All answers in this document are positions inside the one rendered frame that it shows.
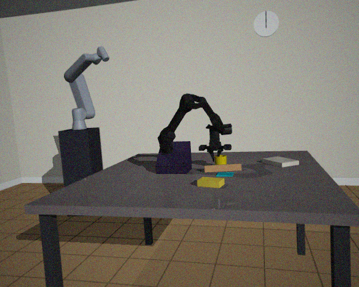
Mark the olive yellow rectangular block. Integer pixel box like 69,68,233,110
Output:
197,177,224,188

